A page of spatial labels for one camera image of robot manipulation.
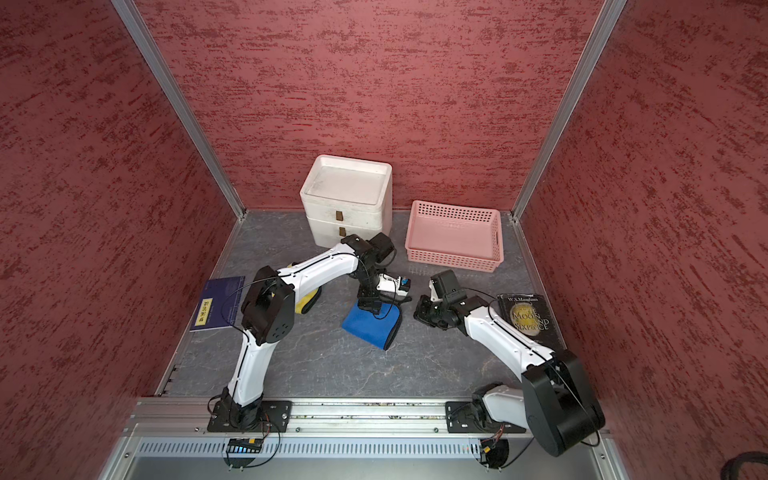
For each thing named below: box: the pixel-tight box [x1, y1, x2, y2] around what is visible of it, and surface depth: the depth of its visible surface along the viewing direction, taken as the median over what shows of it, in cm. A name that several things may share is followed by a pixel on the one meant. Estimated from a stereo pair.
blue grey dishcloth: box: [342, 301, 402, 351], surface depth 89 cm
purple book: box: [189, 276, 245, 333], surface depth 96 cm
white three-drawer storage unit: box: [299, 154, 393, 249], surface depth 97 cm
